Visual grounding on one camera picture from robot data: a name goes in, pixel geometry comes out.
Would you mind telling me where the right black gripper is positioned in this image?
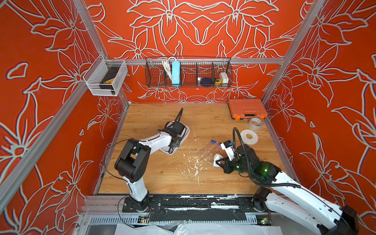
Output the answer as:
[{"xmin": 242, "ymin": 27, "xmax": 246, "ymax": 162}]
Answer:
[{"xmin": 213, "ymin": 156, "xmax": 253, "ymax": 175}]

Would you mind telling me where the white wipe cloth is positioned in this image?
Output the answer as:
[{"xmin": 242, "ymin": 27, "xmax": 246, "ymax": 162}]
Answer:
[{"xmin": 213, "ymin": 154, "xmax": 225, "ymax": 168}]

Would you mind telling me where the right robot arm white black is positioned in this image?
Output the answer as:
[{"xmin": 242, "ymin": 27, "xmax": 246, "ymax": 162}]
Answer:
[{"xmin": 214, "ymin": 141, "xmax": 359, "ymax": 235}]

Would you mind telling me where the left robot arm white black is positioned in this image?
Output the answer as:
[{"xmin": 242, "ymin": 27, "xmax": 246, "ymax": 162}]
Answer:
[{"xmin": 114, "ymin": 121, "xmax": 190, "ymax": 211}]

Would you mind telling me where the white plastic tray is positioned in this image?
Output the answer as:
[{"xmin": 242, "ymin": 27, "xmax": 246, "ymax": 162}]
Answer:
[{"xmin": 160, "ymin": 124, "xmax": 190, "ymax": 156}]

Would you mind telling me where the white flat tape roll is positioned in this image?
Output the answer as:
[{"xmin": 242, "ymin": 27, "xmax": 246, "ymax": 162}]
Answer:
[{"xmin": 240, "ymin": 129, "xmax": 259, "ymax": 145}]

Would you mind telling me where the clear tape roll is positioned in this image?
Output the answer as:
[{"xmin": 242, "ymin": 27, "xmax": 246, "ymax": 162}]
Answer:
[{"xmin": 248, "ymin": 117, "xmax": 263, "ymax": 131}]

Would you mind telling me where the orange tool case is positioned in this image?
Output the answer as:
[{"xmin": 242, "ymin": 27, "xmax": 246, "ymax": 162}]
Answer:
[{"xmin": 228, "ymin": 99, "xmax": 268, "ymax": 120}]

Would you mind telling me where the dark round object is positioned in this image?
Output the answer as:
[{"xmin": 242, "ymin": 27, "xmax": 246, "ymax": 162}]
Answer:
[{"xmin": 200, "ymin": 77, "xmax": 213, "ymax": 88}]

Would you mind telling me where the light blue box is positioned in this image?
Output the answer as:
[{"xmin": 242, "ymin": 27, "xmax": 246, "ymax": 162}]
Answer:
[{"xmin": 171, "ymin": 60, "xmax": 180, "ymax": 87}]

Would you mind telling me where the white small box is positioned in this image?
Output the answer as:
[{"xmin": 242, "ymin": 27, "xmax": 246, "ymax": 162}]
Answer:
[{"xmin": 219, "ymin": 72, "xmax": 229, "ymax": 86}]

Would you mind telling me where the black wire basket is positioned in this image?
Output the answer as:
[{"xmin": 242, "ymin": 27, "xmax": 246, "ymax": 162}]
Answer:
[{"xmin": 145, "ymin": 56, "xmax": 233, "ymax": 88}]

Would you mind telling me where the white cable bundle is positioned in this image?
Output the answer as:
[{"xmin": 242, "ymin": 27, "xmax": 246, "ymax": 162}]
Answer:
[{"xmin": 161, "ymin": 58, "xmax": 174, "ymax": 81}]

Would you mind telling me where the clear acrylic wall box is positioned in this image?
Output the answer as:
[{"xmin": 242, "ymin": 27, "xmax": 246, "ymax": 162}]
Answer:
[{"xmin": 83, "ymin": 55, "xmax": 128, "ymax": 97}]

